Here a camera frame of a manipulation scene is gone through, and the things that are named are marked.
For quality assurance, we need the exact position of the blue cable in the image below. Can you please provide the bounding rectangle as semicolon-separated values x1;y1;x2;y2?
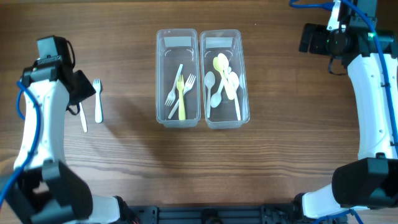
289;0;398;224
0;80;43;209

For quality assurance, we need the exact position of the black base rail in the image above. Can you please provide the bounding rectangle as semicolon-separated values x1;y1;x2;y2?
124;200;348;224

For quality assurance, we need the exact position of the clear plastic container left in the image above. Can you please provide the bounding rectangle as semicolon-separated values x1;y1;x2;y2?
155;29;201;128

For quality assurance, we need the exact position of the yellow plastic fork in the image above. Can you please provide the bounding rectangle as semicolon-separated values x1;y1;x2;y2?
177;75;186;120

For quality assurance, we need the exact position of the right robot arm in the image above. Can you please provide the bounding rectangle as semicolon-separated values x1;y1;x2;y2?
292;0;397;223

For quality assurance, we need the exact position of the white fork tines down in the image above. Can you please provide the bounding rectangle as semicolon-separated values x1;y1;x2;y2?
165;64;183;106

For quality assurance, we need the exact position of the yellow plastic spoon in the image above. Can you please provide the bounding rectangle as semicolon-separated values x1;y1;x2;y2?
213;53;234;100

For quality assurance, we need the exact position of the light blue plastic fork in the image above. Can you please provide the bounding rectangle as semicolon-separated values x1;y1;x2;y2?
93;78;103;123

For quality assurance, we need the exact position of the white plastic fork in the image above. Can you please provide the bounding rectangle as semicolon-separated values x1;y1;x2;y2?
168;74;196;119
79;102;88;133

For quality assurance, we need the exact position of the left blue cable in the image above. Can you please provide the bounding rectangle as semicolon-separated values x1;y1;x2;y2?
0;80;43;209

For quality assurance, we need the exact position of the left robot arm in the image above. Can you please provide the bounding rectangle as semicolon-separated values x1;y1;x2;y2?
1;35;139;224

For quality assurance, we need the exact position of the white plastic spoon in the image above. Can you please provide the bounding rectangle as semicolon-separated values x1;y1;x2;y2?
213;53;231;93
205;71;215;118
228;72;241;121
210;82;224;108

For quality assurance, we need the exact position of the right blue cable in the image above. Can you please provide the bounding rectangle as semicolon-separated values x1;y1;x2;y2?
289;0;398;224

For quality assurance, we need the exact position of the clear plastic container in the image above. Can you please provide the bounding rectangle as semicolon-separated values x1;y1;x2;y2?
155;29;201;128
200;29;251;129

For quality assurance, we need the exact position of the clear plastic container right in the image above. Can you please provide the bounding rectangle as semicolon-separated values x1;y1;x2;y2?
200;29;251;129

